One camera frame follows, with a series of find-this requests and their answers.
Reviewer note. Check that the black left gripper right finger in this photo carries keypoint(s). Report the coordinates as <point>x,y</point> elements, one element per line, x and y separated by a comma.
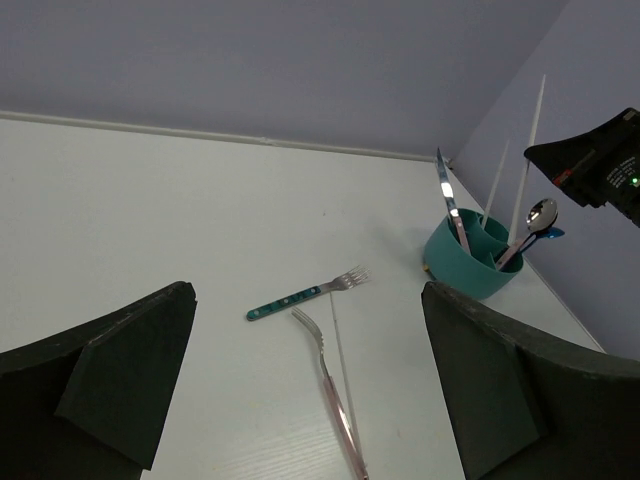
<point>525,404</point>

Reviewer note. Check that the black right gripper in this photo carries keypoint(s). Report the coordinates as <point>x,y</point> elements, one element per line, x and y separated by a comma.
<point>598,167</point>

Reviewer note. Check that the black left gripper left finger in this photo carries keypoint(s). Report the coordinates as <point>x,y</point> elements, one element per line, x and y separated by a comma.
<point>91,402</point>

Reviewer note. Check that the white chopstick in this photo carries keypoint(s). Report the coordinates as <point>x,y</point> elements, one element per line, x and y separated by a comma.
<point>490,200</point>
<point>350,406</point>
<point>526,165</point>

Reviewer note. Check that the silver spoon pink handle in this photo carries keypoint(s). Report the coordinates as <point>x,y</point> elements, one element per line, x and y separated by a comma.
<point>540,218</point>

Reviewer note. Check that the blue spoon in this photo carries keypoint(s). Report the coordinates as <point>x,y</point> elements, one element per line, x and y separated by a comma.
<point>550,233</point>

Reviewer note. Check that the knife with pink handle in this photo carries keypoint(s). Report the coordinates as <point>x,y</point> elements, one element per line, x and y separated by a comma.
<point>448,195</point>

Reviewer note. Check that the fork with teal handle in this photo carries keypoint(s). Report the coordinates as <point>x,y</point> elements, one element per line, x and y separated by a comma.
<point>346,281</point>

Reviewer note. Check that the teal round utensil holder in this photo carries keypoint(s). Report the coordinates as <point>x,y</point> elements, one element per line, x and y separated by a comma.
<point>474,274</point>

